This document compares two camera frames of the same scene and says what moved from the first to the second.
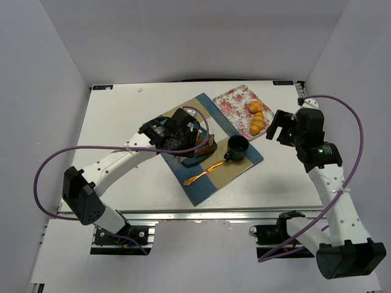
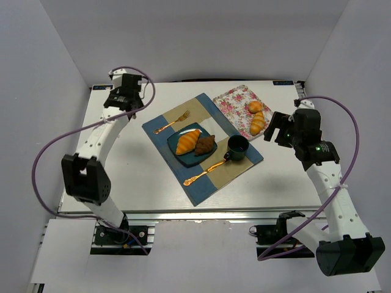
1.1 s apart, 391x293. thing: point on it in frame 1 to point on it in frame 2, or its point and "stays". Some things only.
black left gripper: (189, 141) to (123, 99)
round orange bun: (255, 107) stays
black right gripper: (281, 127) stays
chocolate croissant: (210, 146) stays
